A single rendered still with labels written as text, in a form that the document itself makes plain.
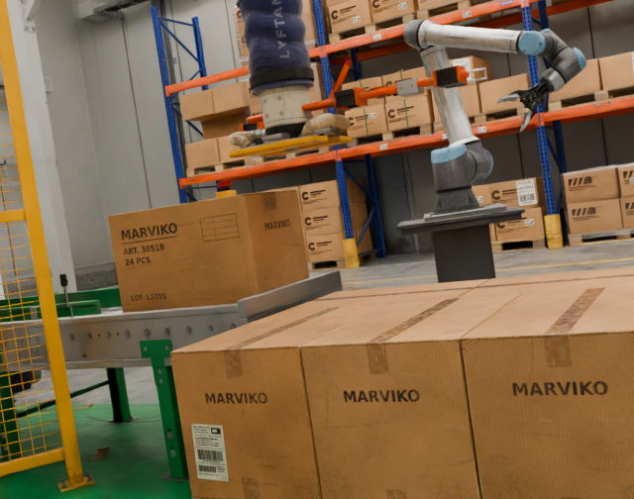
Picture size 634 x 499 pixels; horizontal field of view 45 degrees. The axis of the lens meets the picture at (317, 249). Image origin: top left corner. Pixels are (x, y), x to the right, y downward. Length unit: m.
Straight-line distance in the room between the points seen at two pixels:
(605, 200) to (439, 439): 7.85
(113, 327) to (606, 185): 7.40
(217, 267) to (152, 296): 0.31
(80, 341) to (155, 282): 0.34
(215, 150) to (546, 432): 10.16
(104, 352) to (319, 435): 1.19
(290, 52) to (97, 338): 1.22
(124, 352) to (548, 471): 1.61
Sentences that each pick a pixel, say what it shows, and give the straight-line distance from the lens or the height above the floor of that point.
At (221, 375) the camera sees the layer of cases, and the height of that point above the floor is 0.48.
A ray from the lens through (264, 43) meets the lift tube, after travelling 2.69.
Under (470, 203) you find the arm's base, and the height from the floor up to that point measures 0.80.
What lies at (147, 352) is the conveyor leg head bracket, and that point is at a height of 0.45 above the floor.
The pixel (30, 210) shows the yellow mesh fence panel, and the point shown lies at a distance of 2.91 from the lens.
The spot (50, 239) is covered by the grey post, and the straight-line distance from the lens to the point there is 5.83.
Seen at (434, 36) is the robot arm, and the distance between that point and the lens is 3.36.
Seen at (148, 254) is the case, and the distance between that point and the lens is 2.89.
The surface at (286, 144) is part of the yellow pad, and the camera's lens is 2.57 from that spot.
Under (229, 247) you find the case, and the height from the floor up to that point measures 0.78.
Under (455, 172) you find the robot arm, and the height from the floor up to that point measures 0.93.
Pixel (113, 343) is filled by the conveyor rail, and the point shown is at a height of 0.49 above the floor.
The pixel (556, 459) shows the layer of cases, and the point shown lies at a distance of 1.73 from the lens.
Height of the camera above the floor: 0.86
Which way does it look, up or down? 3 degrees down
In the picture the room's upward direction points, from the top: 8 degrees counter-clockwise
